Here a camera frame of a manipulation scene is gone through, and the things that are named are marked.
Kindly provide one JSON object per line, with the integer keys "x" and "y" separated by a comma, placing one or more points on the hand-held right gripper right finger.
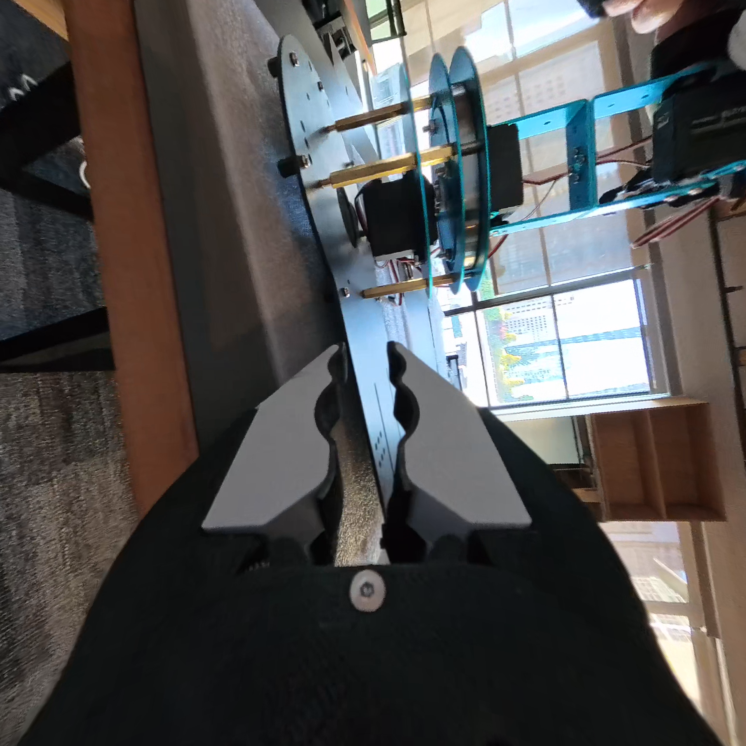
{"x": 466, "y": 466}

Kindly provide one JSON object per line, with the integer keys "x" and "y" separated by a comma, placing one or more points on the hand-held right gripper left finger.
{"x": 268, "y": 466}

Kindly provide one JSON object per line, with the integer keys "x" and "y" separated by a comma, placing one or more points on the blue toy robot arm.
{"x": 384, "y": 215}

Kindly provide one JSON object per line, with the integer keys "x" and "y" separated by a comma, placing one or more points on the person's left hand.
{"x": 664, "y": 14}

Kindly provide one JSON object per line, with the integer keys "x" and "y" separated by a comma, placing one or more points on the wooden shelf unit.
{"x": 658, "y": 460}

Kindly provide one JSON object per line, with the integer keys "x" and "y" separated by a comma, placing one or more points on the white foam sheet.
{"x": 233, "y": 233}

